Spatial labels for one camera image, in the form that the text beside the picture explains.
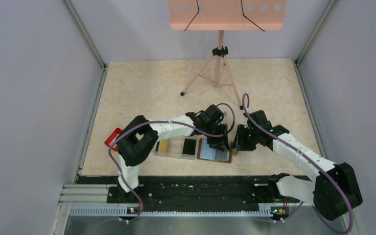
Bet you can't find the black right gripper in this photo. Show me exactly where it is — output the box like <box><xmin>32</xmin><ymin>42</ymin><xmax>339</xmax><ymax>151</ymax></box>
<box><xmin>231</xmin><ymin>124</ymin><xmax>260</xmax><ymax>151</ymax></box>

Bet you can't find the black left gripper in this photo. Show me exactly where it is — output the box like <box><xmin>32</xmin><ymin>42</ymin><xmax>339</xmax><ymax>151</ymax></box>
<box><xmin>203</xmin><ymin>122</ymin><xmax>230</xmax><ymax>152</ymax></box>

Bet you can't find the brown leather card holder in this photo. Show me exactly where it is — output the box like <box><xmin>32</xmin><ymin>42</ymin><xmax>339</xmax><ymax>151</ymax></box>
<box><xmin>196</xmin><ymin>139</ymin><xmax>238</xmax><ymax>164</ymax></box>

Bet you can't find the clear acrylic card box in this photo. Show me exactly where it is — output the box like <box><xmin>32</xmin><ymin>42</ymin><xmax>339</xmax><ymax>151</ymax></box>
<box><xmin>151</xmin><ymin>136</ymin><xmax>198</xmax><ymax>160</ymax></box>

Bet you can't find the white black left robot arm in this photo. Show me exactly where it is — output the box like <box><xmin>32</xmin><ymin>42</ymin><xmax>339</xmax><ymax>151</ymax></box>
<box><xmin>108</xmin><ymin>104</ymin><xmax>234</xmax><ymax>202</ymax></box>

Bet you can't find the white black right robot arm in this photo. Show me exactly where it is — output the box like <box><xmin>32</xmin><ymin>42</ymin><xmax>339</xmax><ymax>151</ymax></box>
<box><xmin>233</xmin><ymin>110</ymin><xmax>363</xmax><ymax>221</ymax></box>

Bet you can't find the black credit card stack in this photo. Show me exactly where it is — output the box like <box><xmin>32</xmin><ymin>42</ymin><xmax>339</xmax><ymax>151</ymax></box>
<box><xmin>182</xmin><ymin>139</ymin><xmax>197</xmax><ymax>156</ymax></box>

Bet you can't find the yellow credit card stack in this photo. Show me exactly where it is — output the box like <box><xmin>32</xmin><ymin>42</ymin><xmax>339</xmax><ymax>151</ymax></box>
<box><xmin>155</xmin><ymin>140</ymin><xmax>169</xmax><ymax>153</ymax></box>

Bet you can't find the red plastic block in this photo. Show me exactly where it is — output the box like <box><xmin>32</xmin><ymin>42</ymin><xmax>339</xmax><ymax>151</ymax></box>
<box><xmin>104</xmin><ymin>128</ymin><xmax>122</xmax><ymax>147</ymax></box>

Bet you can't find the pink tripod music stand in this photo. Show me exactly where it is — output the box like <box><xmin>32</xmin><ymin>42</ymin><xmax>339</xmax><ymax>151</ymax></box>
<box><xmin>167</xmin><ymin>0</ymin><xmax>288</xmax><ymax>110</ymax></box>

